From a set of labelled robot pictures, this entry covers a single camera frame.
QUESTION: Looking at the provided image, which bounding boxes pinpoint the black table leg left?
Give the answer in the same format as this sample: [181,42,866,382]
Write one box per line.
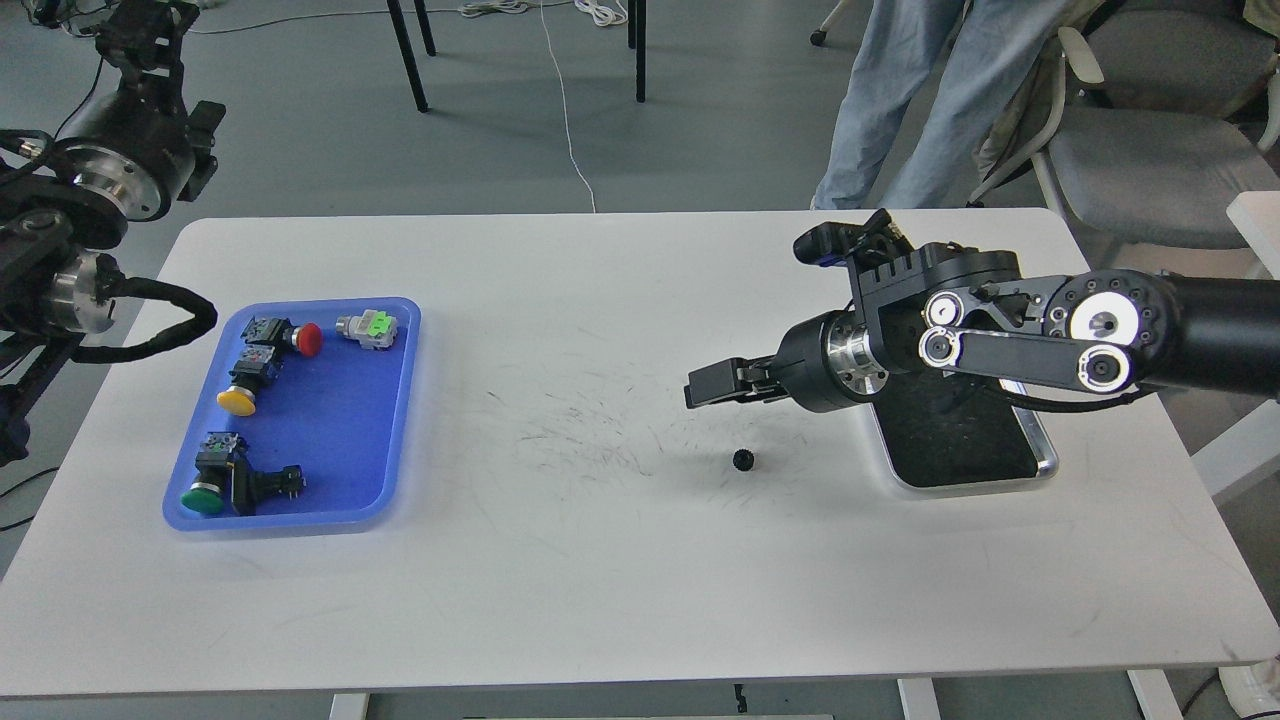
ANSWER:
[385,0,436,114]

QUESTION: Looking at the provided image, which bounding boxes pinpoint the red push button switch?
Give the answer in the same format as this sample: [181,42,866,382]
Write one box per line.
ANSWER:
[241,316,324,357]

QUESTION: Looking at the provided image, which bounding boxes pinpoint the yellow push button switch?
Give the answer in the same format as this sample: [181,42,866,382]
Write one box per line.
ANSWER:
[216,345,282,416]

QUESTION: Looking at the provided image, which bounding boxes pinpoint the black floor cable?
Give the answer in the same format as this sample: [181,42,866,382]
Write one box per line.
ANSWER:
[20,0,111,131]

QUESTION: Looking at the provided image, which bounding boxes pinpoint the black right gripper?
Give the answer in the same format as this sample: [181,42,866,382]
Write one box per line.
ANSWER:
[685,313,890,413]

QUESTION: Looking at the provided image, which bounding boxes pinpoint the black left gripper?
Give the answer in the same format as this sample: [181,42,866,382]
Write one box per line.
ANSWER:
[58,1,227,222]

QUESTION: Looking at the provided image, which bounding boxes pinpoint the silver metal tray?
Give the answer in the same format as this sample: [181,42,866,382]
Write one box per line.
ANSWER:
[872,375,1060,496]

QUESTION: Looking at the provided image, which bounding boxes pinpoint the black table leg right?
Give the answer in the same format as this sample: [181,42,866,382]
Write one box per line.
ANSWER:
[625,0,648,104]

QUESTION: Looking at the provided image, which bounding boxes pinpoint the black cylindrical switch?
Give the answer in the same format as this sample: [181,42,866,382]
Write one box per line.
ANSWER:
[230,465,306,516]

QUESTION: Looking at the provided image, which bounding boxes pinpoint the grey office chair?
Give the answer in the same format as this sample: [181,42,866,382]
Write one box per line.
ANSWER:
[969,1,1277,250]

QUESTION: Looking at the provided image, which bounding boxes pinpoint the green push button switch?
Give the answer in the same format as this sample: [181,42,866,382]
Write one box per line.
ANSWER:
[180,430,253,516]

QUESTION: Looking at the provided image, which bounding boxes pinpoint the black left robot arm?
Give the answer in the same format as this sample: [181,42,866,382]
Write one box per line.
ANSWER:
[1,1,227,462]

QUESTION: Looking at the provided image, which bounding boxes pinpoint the white floor cable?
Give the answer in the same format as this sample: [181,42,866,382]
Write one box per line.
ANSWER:
[189,0,628,214]

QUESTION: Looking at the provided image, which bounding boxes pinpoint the small black gear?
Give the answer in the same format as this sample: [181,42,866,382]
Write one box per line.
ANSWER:
[731,448,756,471]

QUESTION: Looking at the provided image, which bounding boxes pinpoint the person legs in jeans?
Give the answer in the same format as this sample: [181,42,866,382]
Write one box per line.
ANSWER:
[810,0,1076,211]

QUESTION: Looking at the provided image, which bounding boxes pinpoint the black table leg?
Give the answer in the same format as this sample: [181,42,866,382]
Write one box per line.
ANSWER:
[385,0,436,114]
[625,0,648,104]

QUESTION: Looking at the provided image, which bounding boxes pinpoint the grey green connector switch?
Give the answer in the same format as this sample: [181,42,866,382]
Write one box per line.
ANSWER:
[335,309,399,351]

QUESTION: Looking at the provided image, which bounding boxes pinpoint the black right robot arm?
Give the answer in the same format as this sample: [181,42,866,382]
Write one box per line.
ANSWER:
[684,209,1279,413]

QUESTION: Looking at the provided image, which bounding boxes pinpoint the blue plastic tray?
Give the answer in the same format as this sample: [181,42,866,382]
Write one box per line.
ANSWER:
[163,296,422,536]

